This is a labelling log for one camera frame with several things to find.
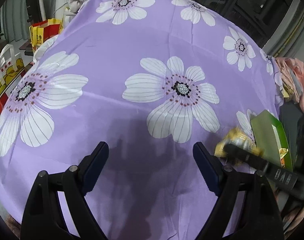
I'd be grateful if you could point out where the black upright vacuum cleaner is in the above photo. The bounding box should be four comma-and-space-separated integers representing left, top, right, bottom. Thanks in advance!
25, 0, 46, 23

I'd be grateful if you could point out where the grey blue folded cloth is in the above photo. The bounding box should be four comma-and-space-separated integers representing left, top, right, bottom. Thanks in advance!
291, 75, 304, 98

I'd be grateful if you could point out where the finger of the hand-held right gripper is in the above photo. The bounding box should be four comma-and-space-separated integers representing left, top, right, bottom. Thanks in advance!
223, 142, 271, 175

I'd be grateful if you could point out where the white stuffed bag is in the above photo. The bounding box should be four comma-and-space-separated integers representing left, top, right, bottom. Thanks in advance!
64, 0, 83, 25

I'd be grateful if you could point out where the yellow red paper bag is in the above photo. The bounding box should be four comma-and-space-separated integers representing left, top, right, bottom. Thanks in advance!
29, 19, 63, 53

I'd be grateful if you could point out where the striped curtain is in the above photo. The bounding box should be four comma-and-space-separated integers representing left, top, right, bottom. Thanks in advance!
287, 7, 304, 58

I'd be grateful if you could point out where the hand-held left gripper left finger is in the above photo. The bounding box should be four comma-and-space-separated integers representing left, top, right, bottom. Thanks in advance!
20, 141, 110, 240

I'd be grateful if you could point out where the grey curtain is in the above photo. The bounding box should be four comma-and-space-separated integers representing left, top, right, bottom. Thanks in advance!
2, 0, 42, 43

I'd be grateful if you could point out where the purple floral blanket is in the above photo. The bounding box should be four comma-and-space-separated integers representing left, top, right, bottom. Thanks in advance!
0, 0, 286, 240

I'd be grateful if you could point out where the dark window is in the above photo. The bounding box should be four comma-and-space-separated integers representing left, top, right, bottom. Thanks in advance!
197, 0, 293, 53

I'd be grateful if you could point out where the yellow cloth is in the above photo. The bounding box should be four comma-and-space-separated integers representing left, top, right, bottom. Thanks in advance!
282, 82, 295, 100

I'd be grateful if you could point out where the white printed tote bag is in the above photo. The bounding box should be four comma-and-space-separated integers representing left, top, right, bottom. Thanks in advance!
0, 44, 26, 114

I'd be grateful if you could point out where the pink cloth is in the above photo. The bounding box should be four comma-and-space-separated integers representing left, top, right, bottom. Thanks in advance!
275, 57, 304, 112

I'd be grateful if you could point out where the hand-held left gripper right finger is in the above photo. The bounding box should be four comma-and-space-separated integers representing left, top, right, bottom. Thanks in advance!
193, 142, 285, 240

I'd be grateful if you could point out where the crinkled gold snack packet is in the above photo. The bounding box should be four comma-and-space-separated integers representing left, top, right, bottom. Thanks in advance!
215, 127, 264, 165

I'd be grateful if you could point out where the green cardboard box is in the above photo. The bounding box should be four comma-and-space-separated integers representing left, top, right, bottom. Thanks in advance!
249, 110, 294, 172

